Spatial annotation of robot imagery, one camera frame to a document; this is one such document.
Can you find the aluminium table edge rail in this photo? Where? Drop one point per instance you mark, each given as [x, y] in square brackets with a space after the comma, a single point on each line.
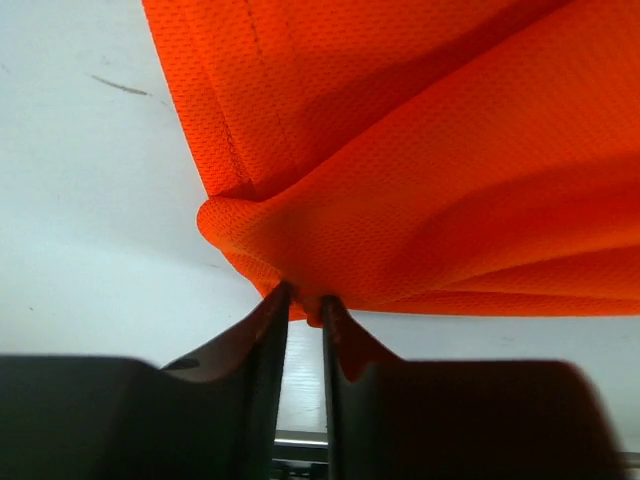
[300, 452]

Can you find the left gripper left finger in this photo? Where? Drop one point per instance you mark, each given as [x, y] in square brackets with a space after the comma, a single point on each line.
[210, 414]

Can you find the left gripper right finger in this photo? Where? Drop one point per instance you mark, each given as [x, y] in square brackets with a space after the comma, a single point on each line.
[390, 418]

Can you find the orange mesh shorts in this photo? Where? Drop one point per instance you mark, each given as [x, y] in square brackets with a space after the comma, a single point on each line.
[428, 157]

